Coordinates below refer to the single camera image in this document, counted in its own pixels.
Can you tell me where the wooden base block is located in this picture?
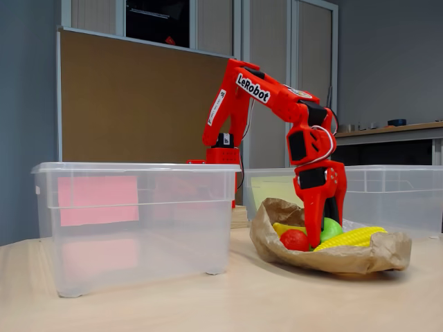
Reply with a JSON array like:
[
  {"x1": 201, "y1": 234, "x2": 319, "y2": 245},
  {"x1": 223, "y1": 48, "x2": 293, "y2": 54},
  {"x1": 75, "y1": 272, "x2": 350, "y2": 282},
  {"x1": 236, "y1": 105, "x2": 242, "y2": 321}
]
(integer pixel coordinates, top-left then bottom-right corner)
[{"x1": 230, "y1": 205, "x2": 251, "y2": 230}]

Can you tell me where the clear plastic bin pink note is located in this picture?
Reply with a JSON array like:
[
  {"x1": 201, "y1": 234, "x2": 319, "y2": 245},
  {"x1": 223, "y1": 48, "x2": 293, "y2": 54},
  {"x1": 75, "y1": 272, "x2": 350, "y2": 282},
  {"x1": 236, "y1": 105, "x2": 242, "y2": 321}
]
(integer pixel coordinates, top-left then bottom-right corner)
[{"x1": 30, "y1": 161, "x2": 242, "y2": 298}]

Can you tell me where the brown cork pin board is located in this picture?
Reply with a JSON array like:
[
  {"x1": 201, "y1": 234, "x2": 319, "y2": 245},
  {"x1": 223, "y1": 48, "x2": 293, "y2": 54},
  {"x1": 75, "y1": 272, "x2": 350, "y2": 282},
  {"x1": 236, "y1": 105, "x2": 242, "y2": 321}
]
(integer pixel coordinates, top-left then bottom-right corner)
[{"x1": 57, "y1": 26, "x2": 239, "y2": 163}]

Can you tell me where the yellow paper note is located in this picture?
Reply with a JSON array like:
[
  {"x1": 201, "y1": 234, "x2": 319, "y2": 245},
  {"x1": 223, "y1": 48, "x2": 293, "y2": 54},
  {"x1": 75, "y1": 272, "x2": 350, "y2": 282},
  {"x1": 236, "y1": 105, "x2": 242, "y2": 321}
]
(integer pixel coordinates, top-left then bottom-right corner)
[{"x1": 251, "y1": 175, "x2": 305, "y2": 209}]

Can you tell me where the tall grey cabinet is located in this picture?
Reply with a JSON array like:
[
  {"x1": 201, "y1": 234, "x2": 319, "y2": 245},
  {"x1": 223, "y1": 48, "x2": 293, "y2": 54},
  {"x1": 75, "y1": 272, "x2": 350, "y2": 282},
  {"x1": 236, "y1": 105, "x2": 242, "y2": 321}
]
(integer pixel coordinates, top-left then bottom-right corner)
[{"x1": 62, "y1": 0, "x2": 339, "y2": 169}]

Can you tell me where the pink paper note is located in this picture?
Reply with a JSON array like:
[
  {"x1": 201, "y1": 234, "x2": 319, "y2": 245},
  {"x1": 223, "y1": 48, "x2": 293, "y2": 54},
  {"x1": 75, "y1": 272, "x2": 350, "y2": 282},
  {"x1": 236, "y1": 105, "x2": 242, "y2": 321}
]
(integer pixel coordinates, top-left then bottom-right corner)
[{"x1": 57, "y1": 175, "x2": 140, "y2": 228}]

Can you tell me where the light green toy apple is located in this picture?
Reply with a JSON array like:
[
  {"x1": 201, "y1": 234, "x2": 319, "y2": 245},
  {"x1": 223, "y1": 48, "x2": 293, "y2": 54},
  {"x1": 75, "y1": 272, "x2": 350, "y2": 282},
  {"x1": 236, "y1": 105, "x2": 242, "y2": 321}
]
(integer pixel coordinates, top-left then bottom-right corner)
[{"x1": 320, "y1": 217, "x2": 344, "y2": 243}]

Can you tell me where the yellow toy corn cob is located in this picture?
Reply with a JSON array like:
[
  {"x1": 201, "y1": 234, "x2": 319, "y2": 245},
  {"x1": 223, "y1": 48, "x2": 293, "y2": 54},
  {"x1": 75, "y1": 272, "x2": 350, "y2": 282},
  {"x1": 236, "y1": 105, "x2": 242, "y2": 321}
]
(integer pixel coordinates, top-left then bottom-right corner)
[{"x1": 313, "y1": 226, "x2": 388, "y2": 252}]

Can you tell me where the brown paper bag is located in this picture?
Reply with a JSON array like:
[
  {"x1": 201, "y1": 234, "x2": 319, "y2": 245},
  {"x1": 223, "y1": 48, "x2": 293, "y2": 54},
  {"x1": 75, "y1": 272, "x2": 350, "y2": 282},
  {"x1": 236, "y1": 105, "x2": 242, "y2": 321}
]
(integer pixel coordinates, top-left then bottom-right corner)
[{"x1": 249, "y1": 196, "x2": 413, "y2": 275}]

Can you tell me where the clear plastic bin yellow note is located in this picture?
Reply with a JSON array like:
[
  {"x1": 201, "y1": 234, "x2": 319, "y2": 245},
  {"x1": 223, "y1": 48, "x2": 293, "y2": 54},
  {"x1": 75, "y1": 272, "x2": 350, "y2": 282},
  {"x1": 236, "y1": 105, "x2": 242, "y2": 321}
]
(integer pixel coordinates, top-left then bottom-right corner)
[{"x1": 242, "y1": 165, "x2": 443, "y2": 239}]

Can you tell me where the red toy tomato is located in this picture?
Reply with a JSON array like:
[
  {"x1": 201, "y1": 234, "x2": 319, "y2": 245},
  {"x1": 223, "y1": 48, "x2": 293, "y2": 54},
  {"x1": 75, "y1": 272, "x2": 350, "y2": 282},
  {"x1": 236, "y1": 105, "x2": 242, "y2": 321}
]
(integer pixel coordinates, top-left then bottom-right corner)
[{"x1": 279, "y1": 228, "x2": 310, "y2": 252}]

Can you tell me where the yellow toy banana bunch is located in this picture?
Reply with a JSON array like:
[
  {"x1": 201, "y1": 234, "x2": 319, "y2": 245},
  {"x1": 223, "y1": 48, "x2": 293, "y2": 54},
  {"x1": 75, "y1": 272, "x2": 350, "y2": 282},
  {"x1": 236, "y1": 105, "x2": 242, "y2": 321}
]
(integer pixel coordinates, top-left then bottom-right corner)
[{"x1": 272, "y1": 222, "x2": 308, "y2": 239}]

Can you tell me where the sideboard with wooden top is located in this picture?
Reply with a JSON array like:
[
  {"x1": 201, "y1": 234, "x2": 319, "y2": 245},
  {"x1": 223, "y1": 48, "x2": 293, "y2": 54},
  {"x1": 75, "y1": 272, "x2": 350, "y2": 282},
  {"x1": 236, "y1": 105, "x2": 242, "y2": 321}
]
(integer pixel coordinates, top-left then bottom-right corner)
[{"x1": 334, "y1": 120, "x2": 443, "y2": 167}]

